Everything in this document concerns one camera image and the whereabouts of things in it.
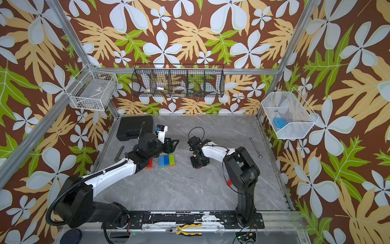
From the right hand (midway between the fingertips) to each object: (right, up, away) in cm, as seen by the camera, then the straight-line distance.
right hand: (196, 165), depth 94 cm
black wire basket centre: (-11, +54, +3) cm, 56 cm away
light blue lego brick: (-21, +3, -3) cm, 21 cm away
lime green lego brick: (-15, +3, -2) cm, 15 cm away
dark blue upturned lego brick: (-18, +3, -3) cm, 18 cm away
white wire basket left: (-59, +45, -9) cm, 75 cm away
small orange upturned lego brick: (-2, +7, -8) cm, 11 cm away
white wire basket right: (+53, +30, -10) cm, 62 cm away
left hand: (-11, +18, -11) cm, 24 cm away
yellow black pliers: (-9, -25, -23) cm, 36 cm away
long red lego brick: (+19, -9, -7) cm, 22 cm away
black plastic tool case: (-50, +27, +15) cm, 59 cm away
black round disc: (-57, -27, -25) cm, 68 cm away
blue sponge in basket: (+45, +26, -14) cm, 54 cm away
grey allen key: (-51, +3, +1) cm, 51 cm away
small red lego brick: (+2, -1, -3) cm, 3 cm away
